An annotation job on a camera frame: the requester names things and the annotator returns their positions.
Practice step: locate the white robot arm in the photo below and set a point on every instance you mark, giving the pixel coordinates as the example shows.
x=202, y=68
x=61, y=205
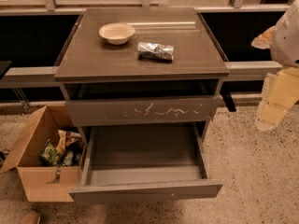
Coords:
x=283, y=42

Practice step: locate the open cardboard box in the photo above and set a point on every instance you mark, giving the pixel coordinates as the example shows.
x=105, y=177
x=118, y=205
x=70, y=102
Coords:
x=42, y=183

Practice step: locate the tan snack bag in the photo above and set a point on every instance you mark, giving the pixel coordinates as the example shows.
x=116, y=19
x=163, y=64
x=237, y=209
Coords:
x=66, y=138

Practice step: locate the open grey middle drawer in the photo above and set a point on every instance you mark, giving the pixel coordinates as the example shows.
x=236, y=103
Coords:
x=144, y=163

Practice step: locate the grey drawer cabinet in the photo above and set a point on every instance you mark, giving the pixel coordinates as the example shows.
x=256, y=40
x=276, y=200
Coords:
x=93, y=69

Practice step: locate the scratched grey top drawer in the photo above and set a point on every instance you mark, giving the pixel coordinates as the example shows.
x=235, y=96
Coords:
x=141, y=111

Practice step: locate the white paper bowl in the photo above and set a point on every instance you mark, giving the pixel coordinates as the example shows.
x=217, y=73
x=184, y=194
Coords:
x=117, y=33

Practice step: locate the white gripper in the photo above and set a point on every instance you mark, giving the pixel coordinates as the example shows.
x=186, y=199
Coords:
x=286, y=44

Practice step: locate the brown shoe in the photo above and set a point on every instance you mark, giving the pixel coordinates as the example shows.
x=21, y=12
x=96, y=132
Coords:
x=32, y=217

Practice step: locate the silver redbull can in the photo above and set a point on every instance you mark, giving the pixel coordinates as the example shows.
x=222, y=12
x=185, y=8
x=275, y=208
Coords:
x=155, y=51

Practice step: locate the green snack bag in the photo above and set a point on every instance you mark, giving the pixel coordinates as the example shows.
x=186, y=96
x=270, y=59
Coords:
x=50, y=155

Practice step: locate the metal window rail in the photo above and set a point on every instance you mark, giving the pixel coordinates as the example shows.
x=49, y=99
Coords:
x=38, y=77

